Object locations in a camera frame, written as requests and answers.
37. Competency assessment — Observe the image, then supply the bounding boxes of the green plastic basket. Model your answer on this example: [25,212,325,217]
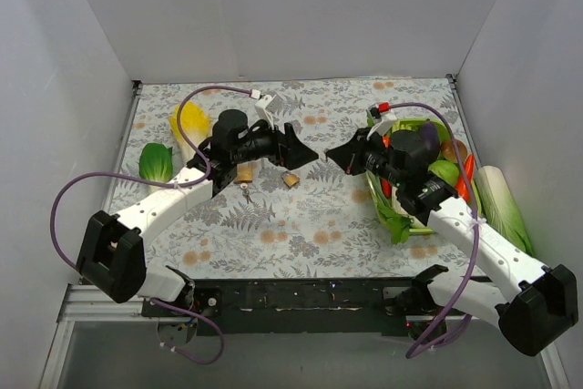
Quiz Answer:
[365,118,484,243]

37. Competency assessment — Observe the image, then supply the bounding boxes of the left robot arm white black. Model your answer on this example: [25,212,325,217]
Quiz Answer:
[76,109,318,316]

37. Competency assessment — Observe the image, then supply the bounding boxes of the large brass long-shackle padlock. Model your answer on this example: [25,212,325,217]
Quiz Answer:
[233,163,255,184]

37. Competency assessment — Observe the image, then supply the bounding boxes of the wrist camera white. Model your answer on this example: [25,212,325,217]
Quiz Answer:
[250,89,276,129]
[367,102,397,139]

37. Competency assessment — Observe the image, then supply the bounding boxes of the brown mushroom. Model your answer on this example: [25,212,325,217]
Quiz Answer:
[441,139,468,164]

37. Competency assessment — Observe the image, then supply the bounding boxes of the orange red pepper left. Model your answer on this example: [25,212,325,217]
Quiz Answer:
[380,136,392,199]

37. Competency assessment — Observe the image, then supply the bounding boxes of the small brass padlock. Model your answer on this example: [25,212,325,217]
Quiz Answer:
[281,171,300,189]

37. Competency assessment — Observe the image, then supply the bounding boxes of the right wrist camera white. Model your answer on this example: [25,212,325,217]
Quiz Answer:
[367,102,397,139]

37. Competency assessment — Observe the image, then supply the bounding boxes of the orange carrot pepper right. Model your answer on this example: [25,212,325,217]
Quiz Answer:
[455,154,475,204]

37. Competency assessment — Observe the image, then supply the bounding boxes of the green bok choy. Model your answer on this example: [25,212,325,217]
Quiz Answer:
[138,143,173,183]

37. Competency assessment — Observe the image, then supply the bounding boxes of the yellow napa cabbage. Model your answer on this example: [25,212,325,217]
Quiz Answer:
[169,102,211,165]

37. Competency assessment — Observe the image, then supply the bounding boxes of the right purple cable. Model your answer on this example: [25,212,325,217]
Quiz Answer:
[389,101,485,359]

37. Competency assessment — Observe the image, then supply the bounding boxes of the round green cabbage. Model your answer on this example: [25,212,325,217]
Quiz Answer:
[428,160,460,187]

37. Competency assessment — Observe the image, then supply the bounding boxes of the large green napa cabbage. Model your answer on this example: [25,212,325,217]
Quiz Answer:
[474,166,535,256]

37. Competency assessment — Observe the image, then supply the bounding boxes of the floral table cloth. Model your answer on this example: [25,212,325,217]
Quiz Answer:
[88,77,497,281]

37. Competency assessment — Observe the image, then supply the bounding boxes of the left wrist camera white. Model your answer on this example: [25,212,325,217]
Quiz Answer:
[250,89,276,129]

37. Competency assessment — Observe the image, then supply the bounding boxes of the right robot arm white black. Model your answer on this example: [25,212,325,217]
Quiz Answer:
[325,128,578,356]

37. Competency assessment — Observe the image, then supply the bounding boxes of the green spinach leaves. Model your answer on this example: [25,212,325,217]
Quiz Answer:
[377,204,411,244]

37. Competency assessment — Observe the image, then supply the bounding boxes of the purple eggplant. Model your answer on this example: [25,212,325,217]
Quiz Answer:
[417,119,441,154]

